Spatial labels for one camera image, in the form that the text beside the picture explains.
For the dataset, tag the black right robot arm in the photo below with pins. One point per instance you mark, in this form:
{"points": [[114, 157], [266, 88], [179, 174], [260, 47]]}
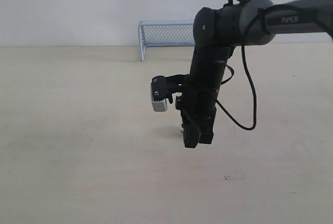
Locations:
{"points": [[217, 33]]}

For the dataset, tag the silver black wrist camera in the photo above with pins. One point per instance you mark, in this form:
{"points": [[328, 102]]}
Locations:
{"points": [[160, 94]]}

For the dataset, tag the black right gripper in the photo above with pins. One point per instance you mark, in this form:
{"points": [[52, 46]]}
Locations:
{"points": [[197, 106]]}

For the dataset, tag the white miniature soccer goal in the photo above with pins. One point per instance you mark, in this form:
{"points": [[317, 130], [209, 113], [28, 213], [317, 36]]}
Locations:
{"points": [[161, 33]]}

